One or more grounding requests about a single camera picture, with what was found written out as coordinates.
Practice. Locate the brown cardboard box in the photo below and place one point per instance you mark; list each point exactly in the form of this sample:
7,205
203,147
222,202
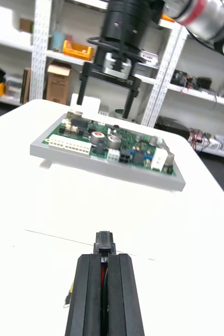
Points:
58,84

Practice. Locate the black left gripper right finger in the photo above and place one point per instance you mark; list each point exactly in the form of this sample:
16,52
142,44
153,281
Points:
122,294

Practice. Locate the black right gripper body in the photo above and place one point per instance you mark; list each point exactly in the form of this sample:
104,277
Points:
90,69

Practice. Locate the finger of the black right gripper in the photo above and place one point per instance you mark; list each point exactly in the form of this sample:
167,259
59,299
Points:
81,90
130,103

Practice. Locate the silver and black right arm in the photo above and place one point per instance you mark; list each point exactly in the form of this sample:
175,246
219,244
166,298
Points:
208,18

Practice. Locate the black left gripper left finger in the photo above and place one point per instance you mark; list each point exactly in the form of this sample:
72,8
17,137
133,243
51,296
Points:
86,294

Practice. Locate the white shelf with electronics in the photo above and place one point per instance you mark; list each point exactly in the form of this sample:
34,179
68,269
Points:
201,92

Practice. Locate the white shelf with orange bin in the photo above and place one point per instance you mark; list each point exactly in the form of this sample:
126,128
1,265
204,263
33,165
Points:
77,50

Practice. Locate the pale grey right wrist camera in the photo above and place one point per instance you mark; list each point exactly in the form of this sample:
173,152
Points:
111,64

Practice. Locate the green circuit board grey frame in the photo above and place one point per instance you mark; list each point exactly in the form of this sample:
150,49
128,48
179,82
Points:
104,168

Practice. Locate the white shelf with yellow case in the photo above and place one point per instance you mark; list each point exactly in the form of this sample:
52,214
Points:
14,39

